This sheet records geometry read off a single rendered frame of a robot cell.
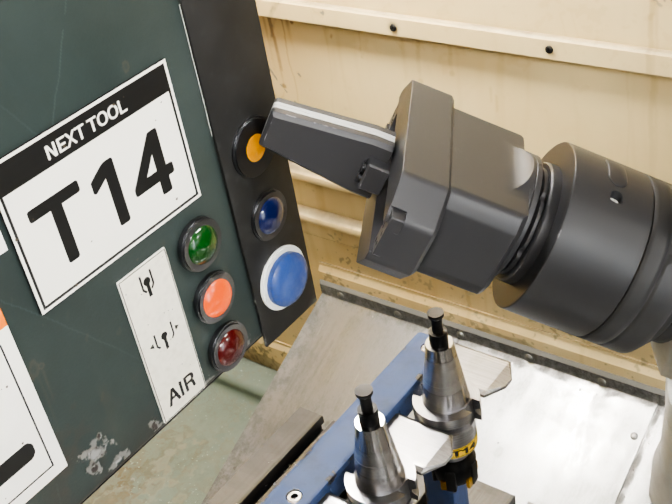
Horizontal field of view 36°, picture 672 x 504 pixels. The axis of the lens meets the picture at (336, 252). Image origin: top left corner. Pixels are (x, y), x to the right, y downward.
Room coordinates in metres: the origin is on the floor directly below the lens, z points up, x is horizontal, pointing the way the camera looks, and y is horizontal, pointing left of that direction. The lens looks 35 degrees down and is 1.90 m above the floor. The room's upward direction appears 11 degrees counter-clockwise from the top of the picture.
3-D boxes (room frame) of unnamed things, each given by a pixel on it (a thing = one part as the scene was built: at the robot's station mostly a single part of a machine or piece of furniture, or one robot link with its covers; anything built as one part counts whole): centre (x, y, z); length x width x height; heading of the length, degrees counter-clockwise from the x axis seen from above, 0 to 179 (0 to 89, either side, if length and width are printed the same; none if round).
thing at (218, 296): (0.41, 0.06, 1.60); 0.02 x 0.01 x 0.02; 138
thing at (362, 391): (0.62, 0.00, 1.31); 0.02 x 0.02 x 0.03
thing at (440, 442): (0.67, -0.04, 1.21); 0.07 x 0.05 x 0.01; 48
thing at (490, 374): (0.75, -0.11, 1.21); 0.07 x 0.05 x 0.01; 48
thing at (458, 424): (0.71, -0.08, 1.21); 0.06 x 0.06 x 0.03
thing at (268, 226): (0.45, 0.03, 1.62); 0.02 x 0.01 x 0.02; 138
